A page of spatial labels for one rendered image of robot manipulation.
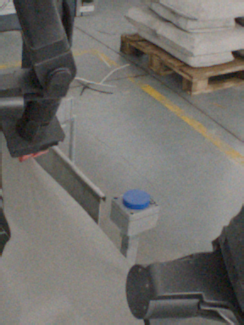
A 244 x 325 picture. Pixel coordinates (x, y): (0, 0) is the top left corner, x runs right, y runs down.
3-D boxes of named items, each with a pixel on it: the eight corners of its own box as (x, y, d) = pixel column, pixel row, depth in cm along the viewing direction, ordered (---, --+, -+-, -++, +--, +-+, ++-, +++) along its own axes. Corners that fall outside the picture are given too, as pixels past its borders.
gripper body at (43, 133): (-3, 124, 100) (4, 98, 94) (49, 112, 105) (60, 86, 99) (9, 156, 97) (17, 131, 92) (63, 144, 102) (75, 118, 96)
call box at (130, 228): (157, 227, 131) (161, 206, 128) (127, 237, 127) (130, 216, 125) (138, 209, 137) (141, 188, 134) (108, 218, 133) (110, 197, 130)
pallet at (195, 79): (327, 67, 433) (368, 35, 426) (187, 96, 376) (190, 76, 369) (234, 35, 496) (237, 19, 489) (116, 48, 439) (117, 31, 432)
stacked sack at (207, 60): (235, 64, 396) (238, 47, 391) (189, 71, 376) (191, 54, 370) (179, 32, 445) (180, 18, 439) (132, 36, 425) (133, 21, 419)
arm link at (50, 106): (70, 99, 90) (61, 69, 93) (26, 102, 88) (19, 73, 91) (58, 125, 96) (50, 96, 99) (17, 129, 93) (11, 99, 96)
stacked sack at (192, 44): (262, 50, 395) (267, 30, 388) (192, 62, 363) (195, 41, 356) (220, 30, 426) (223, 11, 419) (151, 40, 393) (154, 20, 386)
